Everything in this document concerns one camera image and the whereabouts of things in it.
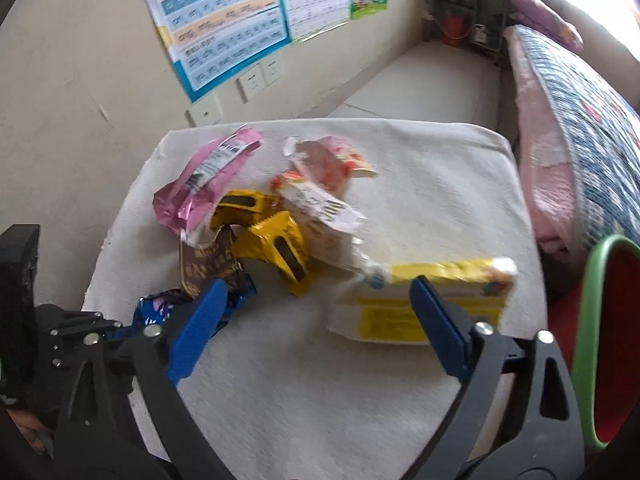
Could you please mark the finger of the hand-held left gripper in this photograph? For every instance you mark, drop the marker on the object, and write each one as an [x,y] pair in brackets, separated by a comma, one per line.
[85,321]
[95,344]

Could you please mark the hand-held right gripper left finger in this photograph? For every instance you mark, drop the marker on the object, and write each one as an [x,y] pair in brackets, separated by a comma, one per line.
[197,325]

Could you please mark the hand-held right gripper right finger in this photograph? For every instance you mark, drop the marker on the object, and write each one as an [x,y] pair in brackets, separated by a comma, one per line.
[440,330]

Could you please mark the dark foil floral wrapper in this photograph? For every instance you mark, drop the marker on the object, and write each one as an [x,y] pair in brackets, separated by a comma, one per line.
[160,307]

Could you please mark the yellow white cardboard box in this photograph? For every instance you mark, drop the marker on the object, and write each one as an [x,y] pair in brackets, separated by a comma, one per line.
[375,317]

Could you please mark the yellow black snack wrapper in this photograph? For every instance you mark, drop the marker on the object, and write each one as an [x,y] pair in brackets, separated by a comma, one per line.
[235,215]
[270,240]

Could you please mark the red basin with green rim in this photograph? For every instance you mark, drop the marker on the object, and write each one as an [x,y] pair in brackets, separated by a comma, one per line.
[582,335]

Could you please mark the strawberry print pink wrapper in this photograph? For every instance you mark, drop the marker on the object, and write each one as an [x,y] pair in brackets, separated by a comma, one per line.
[325,160]

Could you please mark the brown snack wrapper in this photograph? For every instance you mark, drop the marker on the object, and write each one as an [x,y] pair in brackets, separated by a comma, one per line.
[207,262]

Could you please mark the white towel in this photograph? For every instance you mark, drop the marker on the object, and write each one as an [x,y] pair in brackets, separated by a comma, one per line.
[310,390]

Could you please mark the pink foil wrapper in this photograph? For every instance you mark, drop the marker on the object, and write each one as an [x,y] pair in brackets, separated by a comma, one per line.
[200,185]

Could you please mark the torn white red carton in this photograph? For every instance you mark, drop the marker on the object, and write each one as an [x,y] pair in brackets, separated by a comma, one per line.
[320,215]

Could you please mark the blue patchwork quilt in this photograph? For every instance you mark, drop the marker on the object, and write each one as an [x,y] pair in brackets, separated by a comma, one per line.
[590,125]

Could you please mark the small white box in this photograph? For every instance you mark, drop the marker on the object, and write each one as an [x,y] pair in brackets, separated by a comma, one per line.
[482,34]

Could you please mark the red bucket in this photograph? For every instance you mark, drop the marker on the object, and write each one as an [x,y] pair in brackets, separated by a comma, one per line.
[454,27]

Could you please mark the pink pillow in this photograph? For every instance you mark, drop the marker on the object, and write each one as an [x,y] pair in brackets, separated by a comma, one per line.
[545,15]

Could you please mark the white round-hole wall plate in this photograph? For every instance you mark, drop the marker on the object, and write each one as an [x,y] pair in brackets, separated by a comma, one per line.
[204,110]

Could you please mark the white wall socket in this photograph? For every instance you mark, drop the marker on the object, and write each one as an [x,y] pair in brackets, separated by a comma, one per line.
[272,71]
[251,85]

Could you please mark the blue letter wall poster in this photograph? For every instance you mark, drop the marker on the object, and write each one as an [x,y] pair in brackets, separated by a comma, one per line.
[215,20]

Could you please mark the white chart wall poster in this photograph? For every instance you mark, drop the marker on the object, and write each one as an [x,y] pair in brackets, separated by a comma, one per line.
[315,0]

